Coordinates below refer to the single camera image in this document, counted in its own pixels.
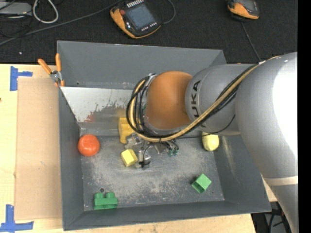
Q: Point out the small yellow toy block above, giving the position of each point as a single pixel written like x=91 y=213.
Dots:
x=128 y=157

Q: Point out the green square toy block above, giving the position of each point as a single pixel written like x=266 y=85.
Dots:
x=201 y=183

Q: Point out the grey metal bin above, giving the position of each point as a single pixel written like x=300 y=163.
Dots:
x=158 y=178

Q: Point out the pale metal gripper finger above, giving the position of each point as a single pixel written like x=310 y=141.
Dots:
x=132 y=142
x=143 y=157

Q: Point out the brown cardboard board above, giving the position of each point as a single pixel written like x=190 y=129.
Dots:
x=36 y=149

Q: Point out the orange ball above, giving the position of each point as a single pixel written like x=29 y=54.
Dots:
x=88 y=145

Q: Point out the pale yellow toy block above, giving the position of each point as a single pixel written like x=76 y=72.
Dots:
x=210 y=142

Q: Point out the green two-stud toy block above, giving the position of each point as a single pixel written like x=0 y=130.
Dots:
x=105 y=201

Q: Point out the large yellow toy block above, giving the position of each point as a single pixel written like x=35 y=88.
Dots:
x=124 y=129

